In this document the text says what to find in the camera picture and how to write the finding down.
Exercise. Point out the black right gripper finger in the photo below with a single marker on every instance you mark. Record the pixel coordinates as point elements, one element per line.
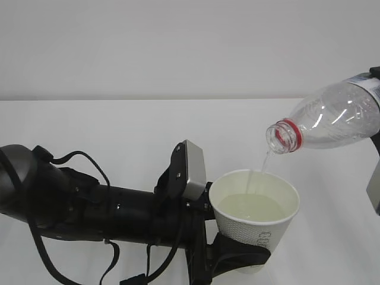
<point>375,72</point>
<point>375,139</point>

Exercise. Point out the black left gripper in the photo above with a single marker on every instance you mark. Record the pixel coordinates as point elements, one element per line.
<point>205,261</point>

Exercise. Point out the clear Nongfu Spring water bottle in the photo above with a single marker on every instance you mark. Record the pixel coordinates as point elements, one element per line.
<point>337,115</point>

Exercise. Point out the white paper cup green logo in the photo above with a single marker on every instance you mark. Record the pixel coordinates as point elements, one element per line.
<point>253,208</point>

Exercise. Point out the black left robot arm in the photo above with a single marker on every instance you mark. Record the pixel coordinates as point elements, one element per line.
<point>61,203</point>

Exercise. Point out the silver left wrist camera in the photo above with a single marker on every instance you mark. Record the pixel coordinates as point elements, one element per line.
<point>185,177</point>

